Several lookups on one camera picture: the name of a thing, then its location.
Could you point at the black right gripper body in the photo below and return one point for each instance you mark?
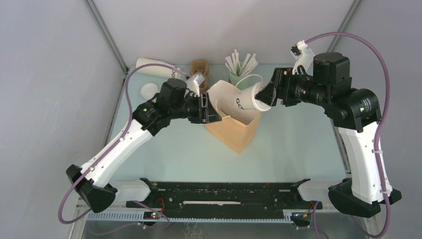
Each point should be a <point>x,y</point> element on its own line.
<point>297,88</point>

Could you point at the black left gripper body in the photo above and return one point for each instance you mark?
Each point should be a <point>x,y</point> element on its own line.
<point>191,108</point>

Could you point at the single white paper cup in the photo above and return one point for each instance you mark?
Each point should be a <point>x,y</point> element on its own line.
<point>245,99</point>

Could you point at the brown paper bag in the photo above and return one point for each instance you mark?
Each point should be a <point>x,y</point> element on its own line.
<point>237,127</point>

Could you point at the stack of white paper cups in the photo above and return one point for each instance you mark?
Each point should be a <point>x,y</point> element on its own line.
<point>165,70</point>

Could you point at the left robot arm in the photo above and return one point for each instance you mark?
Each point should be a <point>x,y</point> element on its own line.
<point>93,179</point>

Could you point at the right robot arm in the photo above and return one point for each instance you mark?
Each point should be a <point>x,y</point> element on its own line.
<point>357,115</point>

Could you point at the bundle of white wrapped straws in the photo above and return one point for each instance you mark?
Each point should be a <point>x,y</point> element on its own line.
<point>247,66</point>

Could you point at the green straw holder cup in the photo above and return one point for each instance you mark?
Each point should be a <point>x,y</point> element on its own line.
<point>241,82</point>

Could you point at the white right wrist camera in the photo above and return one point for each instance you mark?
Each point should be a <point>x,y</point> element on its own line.
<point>304,57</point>

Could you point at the aluminium frame post left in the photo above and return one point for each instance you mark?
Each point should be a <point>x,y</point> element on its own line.
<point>105,32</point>

